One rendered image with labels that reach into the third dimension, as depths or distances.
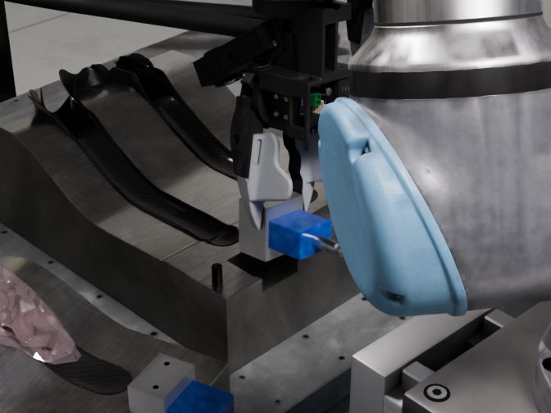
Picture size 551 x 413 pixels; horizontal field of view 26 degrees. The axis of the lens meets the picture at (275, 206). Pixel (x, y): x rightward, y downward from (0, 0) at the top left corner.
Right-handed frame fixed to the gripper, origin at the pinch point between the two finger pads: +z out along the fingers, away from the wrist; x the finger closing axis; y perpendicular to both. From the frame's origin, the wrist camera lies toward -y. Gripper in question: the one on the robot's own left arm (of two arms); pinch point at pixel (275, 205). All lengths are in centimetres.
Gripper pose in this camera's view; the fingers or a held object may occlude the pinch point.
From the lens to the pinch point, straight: 111.0
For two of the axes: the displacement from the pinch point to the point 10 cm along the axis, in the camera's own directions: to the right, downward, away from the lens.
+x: 7.0, -2.6, 6.7
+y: 7.2, 2.5, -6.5
